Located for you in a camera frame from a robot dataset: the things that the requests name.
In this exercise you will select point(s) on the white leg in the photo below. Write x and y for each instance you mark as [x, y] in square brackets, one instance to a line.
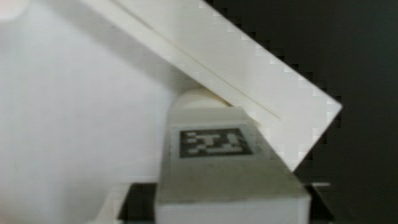
[226, 183]

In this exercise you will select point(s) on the white square tabletop tray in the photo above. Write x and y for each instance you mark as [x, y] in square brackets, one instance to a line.
[101, 59]

